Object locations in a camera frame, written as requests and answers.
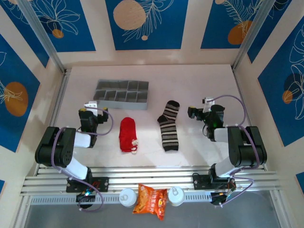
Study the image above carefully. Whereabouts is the slotted grey cable duct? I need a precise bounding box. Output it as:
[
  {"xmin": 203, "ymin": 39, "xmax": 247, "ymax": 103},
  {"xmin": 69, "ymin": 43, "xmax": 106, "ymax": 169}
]
[{"xmin": 30, "ymin": 194, "xmax": 214, "ymax": 205}]

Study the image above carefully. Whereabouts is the orange snack bag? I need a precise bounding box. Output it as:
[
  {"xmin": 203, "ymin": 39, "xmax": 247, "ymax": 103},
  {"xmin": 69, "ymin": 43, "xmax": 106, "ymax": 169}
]
[{"xmin": 132, "ymin": 183, "xmax": 168, "ymax": 221}]

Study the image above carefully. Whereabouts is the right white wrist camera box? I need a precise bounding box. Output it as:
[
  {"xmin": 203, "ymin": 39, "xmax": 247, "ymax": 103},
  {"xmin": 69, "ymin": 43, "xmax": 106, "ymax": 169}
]
[{"xmin": 202, "ymin": 96, "xmax": 215, "ymax": 113}]

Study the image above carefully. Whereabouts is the black controller module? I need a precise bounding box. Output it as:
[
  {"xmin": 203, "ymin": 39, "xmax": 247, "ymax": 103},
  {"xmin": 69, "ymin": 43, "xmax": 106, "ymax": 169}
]
[
  {"xmin": 76, "ymin": 190, "xmax": 96, "ymax": 203},
  {"xmin": 210, "ymin": 191, "xmax": 230, "ymax": 206}
]

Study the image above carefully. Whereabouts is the grey compartment organizer tray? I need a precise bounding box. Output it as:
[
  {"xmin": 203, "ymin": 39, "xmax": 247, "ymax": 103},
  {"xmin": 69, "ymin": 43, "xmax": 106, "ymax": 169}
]
[{"xmin": 93, "ymin": 79, "xmax": 150, "ymax": 111}]

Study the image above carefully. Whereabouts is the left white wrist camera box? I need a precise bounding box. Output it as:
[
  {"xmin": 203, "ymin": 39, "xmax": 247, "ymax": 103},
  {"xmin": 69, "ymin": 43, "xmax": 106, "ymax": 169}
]
[{"xmin": 84, "ymin": 101, "xmax": 98, "ymax": 116}]

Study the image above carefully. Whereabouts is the black white striped sock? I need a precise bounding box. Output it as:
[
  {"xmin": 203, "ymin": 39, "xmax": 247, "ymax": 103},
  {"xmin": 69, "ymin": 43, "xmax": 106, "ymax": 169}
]
[{"xmin": 157, "ymin": 100, "xmax": 181, "ymax": 152}]

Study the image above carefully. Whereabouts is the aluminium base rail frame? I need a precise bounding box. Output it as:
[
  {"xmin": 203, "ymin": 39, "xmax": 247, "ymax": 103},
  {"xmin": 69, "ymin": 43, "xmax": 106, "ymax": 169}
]
[{"xmin": 20, "ymin": 166, "xmax": 285, "ymax": 198}]

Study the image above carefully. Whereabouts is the red sock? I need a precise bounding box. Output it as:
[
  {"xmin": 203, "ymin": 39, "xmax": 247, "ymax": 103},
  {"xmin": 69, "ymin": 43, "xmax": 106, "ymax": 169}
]
[{"xmin": 118, "ymin": 116, "xmax": 139, "ymax": 155}]

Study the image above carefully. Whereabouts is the aluminium corner post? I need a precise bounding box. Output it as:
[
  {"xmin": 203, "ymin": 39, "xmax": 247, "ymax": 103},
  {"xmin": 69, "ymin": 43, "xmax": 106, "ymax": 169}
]
[
  {"xmin": 232, "ymin": 0, "xmax": 274, "ymax": 72},
  {"xmin": 18, "ymin": 0, "xmax": 67, "ymax": 73}
]

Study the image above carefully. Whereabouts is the white can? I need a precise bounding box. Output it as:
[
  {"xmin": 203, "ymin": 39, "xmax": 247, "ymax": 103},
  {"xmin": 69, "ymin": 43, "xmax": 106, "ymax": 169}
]
[
  {"xmin": 167, "ymin": 186, "xmax": 185, "ymax": 207},
  {"xmin": 118, "ymin": 188, "xmax": 138, "ymax": 209}
]

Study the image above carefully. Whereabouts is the aluminium side rail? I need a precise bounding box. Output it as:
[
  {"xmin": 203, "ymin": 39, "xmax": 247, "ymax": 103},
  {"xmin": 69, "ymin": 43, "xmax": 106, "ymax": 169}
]
[
  {"xmin": 232, "ymin": 70, "xmax": 266, "ymax": 171},
  {"xmin": 48, "ymin": 68, "xmax": 70, "ymax": 133}
]

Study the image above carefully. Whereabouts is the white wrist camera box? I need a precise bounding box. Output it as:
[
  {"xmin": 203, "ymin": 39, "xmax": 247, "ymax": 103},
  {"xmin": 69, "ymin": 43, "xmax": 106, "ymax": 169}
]
[
  {"xmin": 84, "ymin": 101, "xmax": 98, "ymax": 116},
  {"xmin": 202, "ymin": 96, "xmax": 215, "ymax": 113}
]

